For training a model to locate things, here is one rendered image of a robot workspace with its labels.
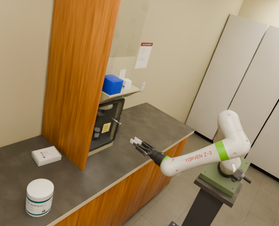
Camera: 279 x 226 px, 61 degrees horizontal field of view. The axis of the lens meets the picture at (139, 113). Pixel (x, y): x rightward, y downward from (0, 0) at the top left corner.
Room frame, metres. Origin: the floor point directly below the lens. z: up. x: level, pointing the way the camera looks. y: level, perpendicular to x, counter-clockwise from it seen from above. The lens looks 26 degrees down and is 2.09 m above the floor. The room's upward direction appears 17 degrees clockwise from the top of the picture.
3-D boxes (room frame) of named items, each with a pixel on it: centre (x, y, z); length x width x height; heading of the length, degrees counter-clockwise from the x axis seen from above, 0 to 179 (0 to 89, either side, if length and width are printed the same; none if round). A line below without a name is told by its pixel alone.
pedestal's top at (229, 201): (1.58, -0.79, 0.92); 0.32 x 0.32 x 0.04; 62
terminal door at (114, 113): (1.49, 0.21, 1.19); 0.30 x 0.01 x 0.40; 149
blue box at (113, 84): (1.38, 0.22, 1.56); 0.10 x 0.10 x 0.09; 59
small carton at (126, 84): (1.51, 0.14, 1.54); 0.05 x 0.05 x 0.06; 45
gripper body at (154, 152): (1.39, -0.17, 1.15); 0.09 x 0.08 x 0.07; 59
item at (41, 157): (1.26, 0.53, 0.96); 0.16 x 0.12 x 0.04; 141
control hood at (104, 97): (1.47, 0.17, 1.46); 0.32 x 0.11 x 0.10; 149
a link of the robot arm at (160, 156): (1.35, -0.23, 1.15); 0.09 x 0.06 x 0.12; 149
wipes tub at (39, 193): (0.88, 0.38, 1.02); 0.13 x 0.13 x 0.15
